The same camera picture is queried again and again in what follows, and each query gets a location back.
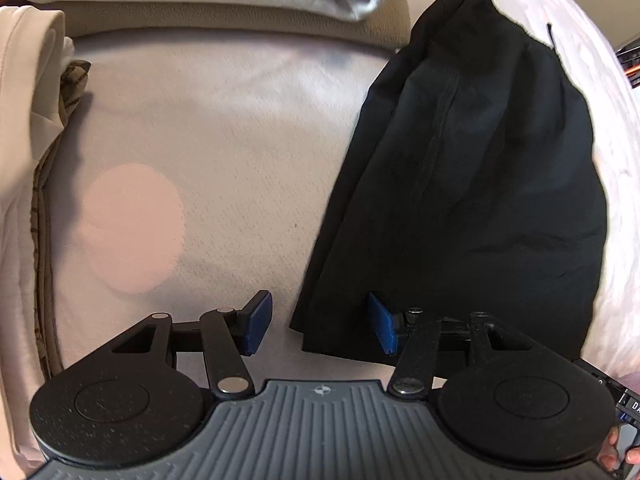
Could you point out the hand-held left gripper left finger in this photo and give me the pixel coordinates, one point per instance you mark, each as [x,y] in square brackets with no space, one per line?
[258,321]

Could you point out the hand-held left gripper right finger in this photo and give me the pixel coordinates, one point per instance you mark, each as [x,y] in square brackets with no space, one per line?
[381,321]

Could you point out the brown patterned cloth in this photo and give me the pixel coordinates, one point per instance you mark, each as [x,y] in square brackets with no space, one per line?
[47,220]

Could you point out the person's right hand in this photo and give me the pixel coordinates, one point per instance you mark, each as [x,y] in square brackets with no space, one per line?
[609,452]

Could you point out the beige cushion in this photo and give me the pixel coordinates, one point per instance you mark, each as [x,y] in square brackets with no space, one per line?
[225,17]

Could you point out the pale grey bed sheet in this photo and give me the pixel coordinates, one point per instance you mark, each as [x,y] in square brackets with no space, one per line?
[225,135]

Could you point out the black shorts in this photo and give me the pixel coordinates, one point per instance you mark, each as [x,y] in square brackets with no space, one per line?
[465,185]

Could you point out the dark storage rack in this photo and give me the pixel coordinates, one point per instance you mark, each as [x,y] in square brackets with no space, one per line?
[630,67]

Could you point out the cream garment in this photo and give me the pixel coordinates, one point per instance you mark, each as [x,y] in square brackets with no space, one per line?
[25,160]

